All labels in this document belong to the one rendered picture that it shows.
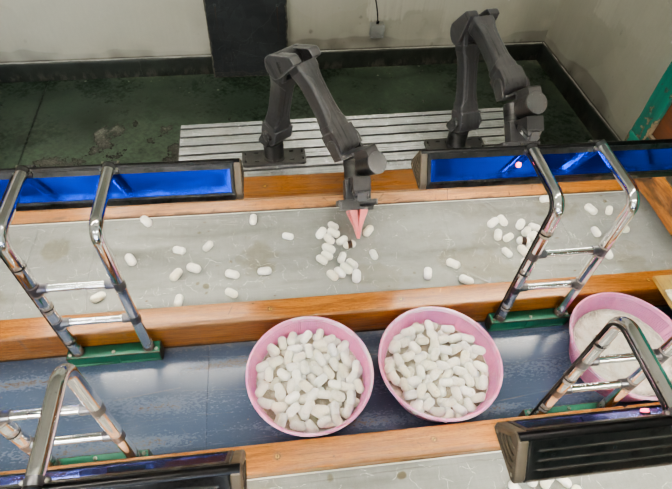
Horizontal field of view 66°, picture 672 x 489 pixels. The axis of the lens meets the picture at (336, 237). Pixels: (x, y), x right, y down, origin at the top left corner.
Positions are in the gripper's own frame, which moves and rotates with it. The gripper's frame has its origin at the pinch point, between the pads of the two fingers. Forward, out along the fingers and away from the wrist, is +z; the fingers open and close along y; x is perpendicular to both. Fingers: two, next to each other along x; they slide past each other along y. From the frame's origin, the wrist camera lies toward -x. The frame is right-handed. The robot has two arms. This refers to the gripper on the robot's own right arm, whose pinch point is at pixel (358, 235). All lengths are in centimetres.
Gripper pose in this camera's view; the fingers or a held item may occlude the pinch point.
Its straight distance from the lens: 134.0
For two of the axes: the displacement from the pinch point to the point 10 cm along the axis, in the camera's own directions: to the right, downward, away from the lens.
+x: -1.1, 0.0, 9.9
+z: 0.5, 10.0, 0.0
